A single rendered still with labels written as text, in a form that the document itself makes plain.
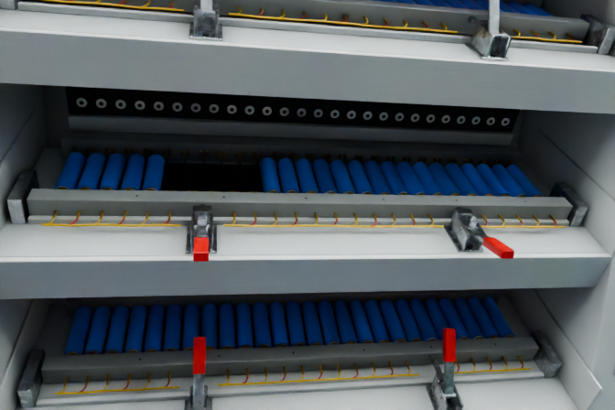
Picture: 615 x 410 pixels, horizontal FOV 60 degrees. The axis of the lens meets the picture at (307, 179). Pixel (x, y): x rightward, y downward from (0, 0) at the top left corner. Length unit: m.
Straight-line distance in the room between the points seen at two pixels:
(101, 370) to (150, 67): 0.32
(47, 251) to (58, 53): 0.17
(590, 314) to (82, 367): 0.55
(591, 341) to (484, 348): 0.11
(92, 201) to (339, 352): 0.31
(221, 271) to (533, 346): 0.40
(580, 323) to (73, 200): 0.56
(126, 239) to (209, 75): 0.17
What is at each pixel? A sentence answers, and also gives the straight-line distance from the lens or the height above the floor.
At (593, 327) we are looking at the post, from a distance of 0.68.
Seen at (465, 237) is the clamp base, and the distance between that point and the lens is 0.55.
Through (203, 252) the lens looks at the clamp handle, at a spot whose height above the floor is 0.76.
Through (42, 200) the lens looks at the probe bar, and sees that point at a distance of 0.54.
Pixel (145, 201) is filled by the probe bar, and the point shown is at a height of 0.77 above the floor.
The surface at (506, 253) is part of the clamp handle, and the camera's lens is 0.50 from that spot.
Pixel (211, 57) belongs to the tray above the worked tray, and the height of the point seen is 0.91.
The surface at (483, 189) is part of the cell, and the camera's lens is 0.63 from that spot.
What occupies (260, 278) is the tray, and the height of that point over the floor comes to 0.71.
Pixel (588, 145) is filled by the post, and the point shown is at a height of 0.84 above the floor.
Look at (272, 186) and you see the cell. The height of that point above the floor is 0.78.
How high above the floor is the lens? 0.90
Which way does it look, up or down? 11 degrees down
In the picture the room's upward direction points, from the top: 3 degrees clockwise
